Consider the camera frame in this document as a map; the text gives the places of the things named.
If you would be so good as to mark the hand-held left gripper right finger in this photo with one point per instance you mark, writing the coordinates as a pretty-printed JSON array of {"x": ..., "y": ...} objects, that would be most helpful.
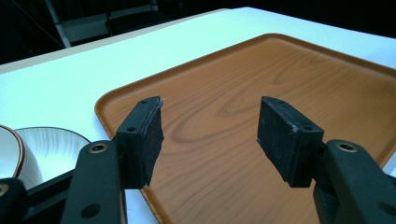
[{"x": 299, "y": 149}]

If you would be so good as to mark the white bowl with brown rim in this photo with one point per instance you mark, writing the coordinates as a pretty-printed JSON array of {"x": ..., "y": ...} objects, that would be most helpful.
[{"x": 12, "y": 155}]

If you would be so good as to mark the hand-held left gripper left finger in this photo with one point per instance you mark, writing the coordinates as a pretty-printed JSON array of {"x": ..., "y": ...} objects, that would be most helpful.
[{"x": 137, "y": 146}]

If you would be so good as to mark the metal stand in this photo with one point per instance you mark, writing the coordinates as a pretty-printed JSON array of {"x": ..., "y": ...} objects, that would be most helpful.
[{"x": 90, "y": 21}]

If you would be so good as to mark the brown wooden tray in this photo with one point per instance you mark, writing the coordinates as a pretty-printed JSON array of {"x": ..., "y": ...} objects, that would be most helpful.
[{"x": 236, "y": 102}]

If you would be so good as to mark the white ribbed bowl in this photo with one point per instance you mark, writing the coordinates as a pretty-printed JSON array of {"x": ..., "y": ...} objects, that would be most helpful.
[{"x": 53, "y": 149}]

